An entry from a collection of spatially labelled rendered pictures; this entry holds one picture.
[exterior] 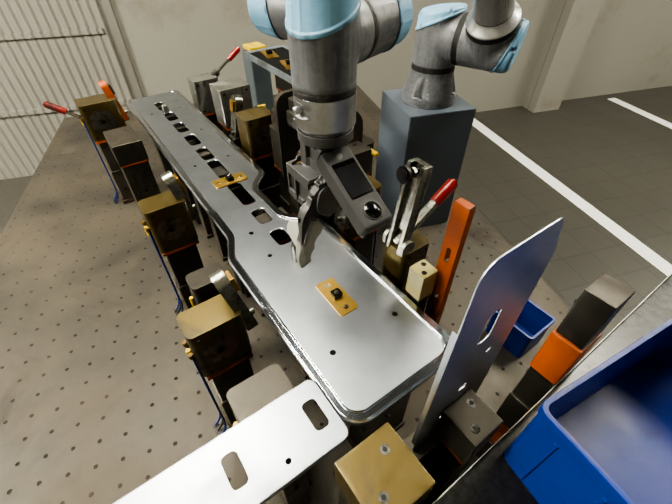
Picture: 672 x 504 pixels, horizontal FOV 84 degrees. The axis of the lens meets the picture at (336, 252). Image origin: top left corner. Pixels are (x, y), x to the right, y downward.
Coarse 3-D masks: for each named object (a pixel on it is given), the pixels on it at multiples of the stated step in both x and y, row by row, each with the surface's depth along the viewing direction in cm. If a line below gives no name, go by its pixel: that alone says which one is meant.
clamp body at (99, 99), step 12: (96, 96) 119; (84, 108) 114; (96, 108) 116; (108, 108) 118; (84, 120) 116; (96, 120) 117; (108, 120) 119; (120, 120) 121; (96, 132) 119; (108, 156) 126; (120, 168) 130; (120, 180) 132; (120, 192) 135
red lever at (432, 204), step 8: (448, 184) 67; (456, 184) 67; (440, 192) 67; (448, 192) 67; (432, 200) 68; (440, 200) 67; (424, 208) 68; (432, 208) 67; (424, 216) 67; (416, 224) 67; (400, 232) 68
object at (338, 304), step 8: (328, 280) 69; (320, 288) 68; (328, 288) 68; (336, 288) 66; (328, 296) 66; (336, 296) 65; (344, 296) 66; (336, 304) 65; (344, 304) 65; (352, 304) 65; (344, 312) 64
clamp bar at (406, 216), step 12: (408, 168) 57; (420, 168) 58; (432, 168) 58; (408, 180) 57; (420, 180) 58; (408, 192) 63; (420, 192) 60; (408, 204) 63; (420, 204) 62; (396, 216) 65; (408, 216) 63; (396, 228) 67; (408, 228) 64; (396, 252) 68
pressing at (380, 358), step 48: (192, 192) 92; (240, 240) 78; (336, 240) 78; (288, 288) 68; (384, 288) 68; (288, 336) 61; (336, 336) 61; (384, 336) 61; (432, 336) 61; (336, 384) 55; (384, 384) 55
